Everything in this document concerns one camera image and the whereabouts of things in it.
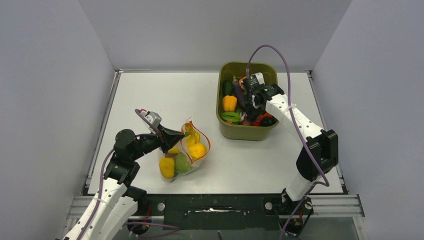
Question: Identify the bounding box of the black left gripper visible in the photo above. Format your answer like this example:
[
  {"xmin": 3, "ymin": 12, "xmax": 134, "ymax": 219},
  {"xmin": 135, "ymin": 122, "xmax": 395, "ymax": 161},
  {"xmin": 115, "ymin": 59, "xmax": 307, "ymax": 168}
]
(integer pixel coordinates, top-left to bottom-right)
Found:
[{"xmin": 130, "ymin": 123, "xmax": 185, "ymax": 161}]

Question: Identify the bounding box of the clear zip bag orange zipper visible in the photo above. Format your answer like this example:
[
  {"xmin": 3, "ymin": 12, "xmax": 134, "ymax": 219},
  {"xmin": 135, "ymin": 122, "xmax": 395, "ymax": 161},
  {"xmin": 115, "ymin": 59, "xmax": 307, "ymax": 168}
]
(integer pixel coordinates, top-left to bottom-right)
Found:
[{"xmin": 158, "ymin": 118, "xmax": 211, "ymax": 182}]

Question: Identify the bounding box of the yellow toy bell pepper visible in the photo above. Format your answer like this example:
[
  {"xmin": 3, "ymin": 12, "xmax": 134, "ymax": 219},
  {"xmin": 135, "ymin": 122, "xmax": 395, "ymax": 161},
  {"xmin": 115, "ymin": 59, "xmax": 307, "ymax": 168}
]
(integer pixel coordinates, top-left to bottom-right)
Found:
[{"xmin": 159, "ymin": 157, "xmax": 175, "ymax": 179}]

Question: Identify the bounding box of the green toy cabbage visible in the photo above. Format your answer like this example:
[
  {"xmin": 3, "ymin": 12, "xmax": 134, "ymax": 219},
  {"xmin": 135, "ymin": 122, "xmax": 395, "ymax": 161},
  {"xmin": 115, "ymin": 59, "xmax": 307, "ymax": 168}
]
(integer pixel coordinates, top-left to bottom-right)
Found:
[{"xmin": 174, "ymin": 153, "xmax": 191, "ymax": 174}]

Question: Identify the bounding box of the black toy fruit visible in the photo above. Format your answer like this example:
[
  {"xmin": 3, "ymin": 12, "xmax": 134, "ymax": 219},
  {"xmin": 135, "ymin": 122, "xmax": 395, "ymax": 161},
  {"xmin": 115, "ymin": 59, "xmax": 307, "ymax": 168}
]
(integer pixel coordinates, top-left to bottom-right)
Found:
[{"xmin": 259, "ymin": 117, "xmax": 277, "ymax": 127}]

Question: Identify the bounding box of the yellow toy banana bunch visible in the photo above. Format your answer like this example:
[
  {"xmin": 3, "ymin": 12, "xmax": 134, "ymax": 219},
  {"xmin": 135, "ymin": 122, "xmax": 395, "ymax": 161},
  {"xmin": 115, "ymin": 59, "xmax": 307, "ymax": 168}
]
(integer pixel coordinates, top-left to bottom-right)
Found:
[{"xmin": 184, "ymin": 122, "xmax": 201, "ymax": 149}]

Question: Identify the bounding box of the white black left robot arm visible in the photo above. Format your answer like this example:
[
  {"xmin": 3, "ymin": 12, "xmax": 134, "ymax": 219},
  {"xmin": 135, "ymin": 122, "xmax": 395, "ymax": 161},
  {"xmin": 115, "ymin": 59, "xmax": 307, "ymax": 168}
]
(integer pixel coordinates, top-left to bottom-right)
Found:
[{"xmin": 64, "ymin": 125, "xmax": 185, "ymax": 240}]

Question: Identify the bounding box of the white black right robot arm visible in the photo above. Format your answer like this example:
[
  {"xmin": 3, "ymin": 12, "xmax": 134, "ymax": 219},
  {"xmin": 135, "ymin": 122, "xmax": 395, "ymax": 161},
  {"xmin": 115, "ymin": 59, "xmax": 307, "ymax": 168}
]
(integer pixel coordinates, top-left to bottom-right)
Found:
[{"xmin": 241, "ymin": 74, "xmax": 339, "ymax": 214}]

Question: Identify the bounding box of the purple toy eggplant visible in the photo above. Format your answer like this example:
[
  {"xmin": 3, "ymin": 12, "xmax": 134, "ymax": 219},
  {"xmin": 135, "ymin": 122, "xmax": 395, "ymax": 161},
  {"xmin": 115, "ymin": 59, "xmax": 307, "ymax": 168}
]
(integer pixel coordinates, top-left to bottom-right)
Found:
[{"xmin": 233, "ymin": 81, "xmax": 246, "ymax": 111}]

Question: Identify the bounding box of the dark green toy avocado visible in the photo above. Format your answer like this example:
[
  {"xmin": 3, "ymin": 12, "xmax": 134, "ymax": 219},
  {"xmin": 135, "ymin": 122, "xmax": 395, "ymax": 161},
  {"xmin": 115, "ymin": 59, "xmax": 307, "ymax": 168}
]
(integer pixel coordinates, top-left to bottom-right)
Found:
[{"xmin": 221, "ymin": 80, "xmax": 234, "ymax": 97}]

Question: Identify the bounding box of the orange toy bell pepper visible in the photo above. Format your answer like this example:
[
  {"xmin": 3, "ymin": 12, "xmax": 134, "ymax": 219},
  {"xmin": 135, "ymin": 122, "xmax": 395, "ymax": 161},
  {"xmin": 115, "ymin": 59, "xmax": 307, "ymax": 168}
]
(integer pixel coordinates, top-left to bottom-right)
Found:
[{"xmin": 222, "ymin": 95, "xmax": 238, "ymax": 112}]

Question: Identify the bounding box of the olive green plastic bin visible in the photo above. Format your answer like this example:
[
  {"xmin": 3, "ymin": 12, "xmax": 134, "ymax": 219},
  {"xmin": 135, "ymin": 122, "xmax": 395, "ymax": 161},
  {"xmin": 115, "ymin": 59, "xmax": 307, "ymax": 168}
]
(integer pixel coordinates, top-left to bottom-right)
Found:
[{"xmin": 216, "ymin": 61, "xmax": 279, "ymax": 141}]

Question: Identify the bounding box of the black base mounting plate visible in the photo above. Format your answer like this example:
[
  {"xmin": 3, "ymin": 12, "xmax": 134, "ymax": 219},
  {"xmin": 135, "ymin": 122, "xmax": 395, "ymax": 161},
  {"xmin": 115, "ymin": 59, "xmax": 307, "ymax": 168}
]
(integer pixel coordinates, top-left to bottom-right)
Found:
[{"xmin": 127, "ymin": 193, "xmax": 314, "ymax": 236}]

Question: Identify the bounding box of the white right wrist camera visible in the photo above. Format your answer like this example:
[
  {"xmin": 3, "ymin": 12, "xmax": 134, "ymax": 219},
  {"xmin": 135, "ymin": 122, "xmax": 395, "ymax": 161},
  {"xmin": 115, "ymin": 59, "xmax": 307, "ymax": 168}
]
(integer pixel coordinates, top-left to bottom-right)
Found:
[{"xmin": 250, "ymin": 72, "xmax": 265, "ymax": 87}]

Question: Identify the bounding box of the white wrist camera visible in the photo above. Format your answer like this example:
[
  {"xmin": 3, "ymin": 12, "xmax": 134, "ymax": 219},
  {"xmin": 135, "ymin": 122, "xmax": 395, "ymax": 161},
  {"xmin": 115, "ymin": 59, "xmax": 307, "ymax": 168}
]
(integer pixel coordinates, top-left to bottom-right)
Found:
[
  {"xmin": 250, "ymin": 72, "xmax": 265, "ymax": 87},
  {"xmin": 140, "ymin": 109, "xmax": 162, "ymax": 129}
]

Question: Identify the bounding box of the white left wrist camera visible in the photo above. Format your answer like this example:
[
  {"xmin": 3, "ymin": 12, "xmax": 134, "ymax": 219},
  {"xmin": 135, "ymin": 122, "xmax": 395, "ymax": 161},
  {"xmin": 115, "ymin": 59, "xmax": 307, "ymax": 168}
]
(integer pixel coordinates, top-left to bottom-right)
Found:
[{"xmin": 140, "ymin": 109, "xmax": 162, "ymax": 129}]

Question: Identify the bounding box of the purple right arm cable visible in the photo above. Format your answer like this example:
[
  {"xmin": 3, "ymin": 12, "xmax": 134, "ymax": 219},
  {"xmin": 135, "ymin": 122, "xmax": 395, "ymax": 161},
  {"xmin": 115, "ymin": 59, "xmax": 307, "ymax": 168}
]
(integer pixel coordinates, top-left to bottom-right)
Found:
[{"xmin": 245, "ymin": 44, "xmax": 330, "ymax": 240}]

